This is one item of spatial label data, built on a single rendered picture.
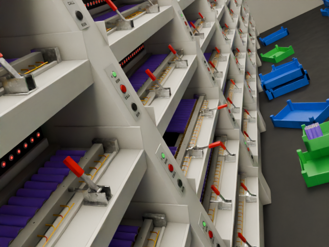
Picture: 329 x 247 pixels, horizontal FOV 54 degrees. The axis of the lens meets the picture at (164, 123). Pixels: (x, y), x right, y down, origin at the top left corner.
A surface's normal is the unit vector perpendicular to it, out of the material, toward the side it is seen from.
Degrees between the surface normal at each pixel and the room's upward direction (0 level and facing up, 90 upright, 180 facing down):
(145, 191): 90
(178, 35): 90
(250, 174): 90
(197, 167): 22
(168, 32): 90
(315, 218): 0
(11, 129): 112
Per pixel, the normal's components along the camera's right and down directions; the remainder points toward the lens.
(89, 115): -0.24, 0.45
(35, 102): 0.96, 0.00
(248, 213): -0.12, -0.89
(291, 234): -0.47, -0.83
